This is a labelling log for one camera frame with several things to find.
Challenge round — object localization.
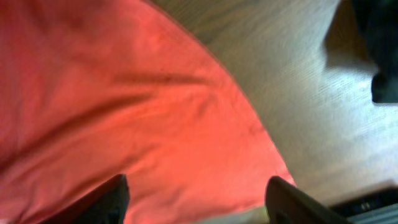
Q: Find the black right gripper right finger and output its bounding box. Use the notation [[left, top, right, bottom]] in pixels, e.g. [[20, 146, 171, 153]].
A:
[[265, 176, 351, 224]]

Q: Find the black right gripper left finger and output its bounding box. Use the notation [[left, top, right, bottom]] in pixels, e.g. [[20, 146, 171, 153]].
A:
[[43, 174, 130, 224]]

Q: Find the orange t-shirt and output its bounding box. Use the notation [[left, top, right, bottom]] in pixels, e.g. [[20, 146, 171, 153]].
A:
[[1, 0, 293, 223]]

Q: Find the dark blue-grey garment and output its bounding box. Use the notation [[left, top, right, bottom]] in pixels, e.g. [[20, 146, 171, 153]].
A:
[[352, 0, 397, 103]]

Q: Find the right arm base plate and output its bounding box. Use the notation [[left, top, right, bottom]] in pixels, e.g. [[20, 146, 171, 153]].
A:
[[330, 187, 397, 224]]

